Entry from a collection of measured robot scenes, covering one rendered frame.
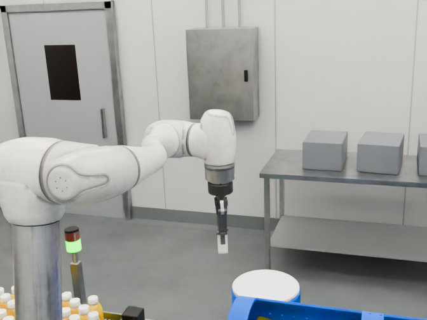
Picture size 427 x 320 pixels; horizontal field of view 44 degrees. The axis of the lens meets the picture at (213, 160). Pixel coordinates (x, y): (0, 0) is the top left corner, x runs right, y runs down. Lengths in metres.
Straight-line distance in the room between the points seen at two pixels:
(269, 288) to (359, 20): 2.95
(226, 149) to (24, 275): 0.65
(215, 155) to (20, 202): 0.60
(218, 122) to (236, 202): 3.76
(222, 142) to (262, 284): 0.92
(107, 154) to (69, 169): 0.09
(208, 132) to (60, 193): 0.60
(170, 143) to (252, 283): 0.94
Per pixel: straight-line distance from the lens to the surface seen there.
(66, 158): 1.04
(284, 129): 4.90
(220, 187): 1.56
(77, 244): 2.39
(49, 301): 1.24
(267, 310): 1.93
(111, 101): 5.39
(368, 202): 5.02
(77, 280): 2.47
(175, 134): 1.54
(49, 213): 1.16
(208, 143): 1.51
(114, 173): 1.06
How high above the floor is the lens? 2.17
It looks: 17 degrees down
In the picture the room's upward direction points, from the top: 2 degrees counter-clockwise
